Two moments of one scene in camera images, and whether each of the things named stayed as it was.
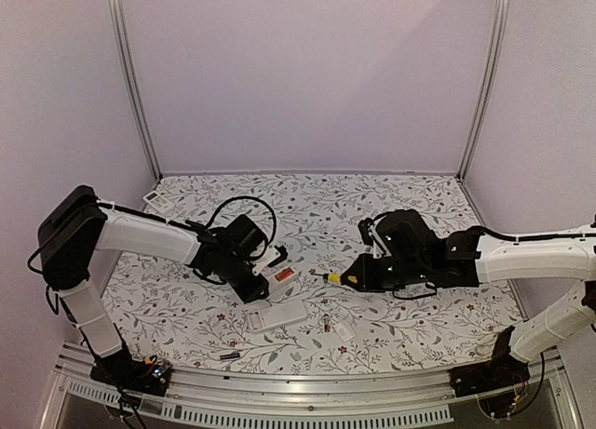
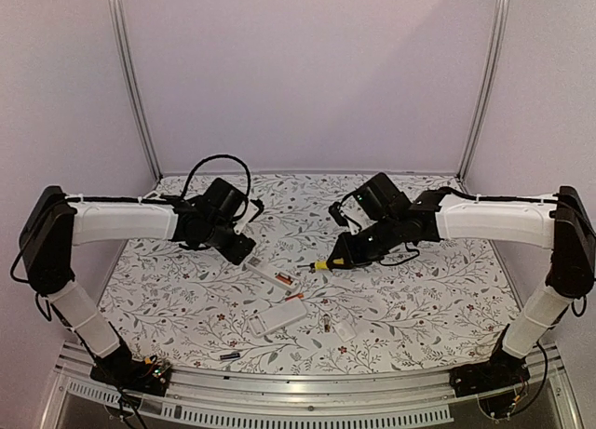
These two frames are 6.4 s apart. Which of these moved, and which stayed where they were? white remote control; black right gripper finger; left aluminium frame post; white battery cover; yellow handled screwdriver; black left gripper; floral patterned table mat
Moved: yellow handled screwdriver; black left gripper; black right gripper finger
Stayed: white battery cover; white remote control; floral patterned table mat; left aluminium frame post
